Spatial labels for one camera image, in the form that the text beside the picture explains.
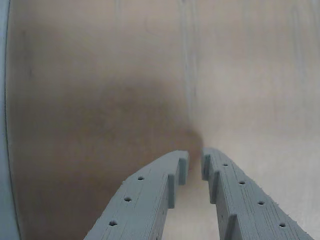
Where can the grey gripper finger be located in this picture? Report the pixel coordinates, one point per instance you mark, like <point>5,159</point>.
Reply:
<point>245,207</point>
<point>140,205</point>

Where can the white table rim frame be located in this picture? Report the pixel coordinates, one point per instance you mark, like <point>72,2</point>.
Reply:
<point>3,175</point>

